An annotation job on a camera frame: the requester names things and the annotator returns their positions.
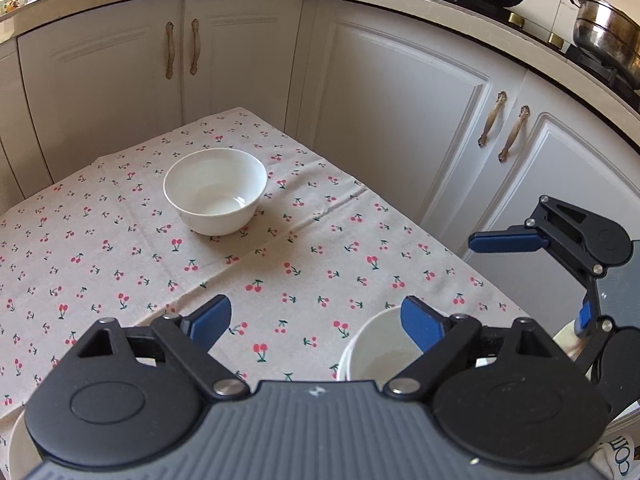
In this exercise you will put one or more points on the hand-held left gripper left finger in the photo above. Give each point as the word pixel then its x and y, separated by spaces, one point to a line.
pixel 212 320

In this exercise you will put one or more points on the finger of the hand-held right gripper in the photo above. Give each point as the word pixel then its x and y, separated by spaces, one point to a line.
pixel 505 242
pixel 584 320

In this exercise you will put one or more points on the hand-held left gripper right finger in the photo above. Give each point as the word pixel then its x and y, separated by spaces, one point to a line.
pixel 422 322

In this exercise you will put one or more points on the cream fabric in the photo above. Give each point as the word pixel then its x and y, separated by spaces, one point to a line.
pixel 567 342

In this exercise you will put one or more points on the cherry print tablecloth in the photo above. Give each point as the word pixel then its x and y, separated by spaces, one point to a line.
pixel 300 280

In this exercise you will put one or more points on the white cabinet door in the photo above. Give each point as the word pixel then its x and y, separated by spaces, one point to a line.
pixel 565 160
pixel 390 125
pixel 100 100
pixel 15 125
pixel 240 60

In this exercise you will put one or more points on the white printed cloth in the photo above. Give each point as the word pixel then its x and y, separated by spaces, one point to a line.
pixel 622 455

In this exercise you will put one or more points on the brass stove knob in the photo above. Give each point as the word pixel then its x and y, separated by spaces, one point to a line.
pixel 515 18
pixel 555 38

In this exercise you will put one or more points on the steel cooking pot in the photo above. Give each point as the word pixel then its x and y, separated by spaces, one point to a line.
pixel 605 30

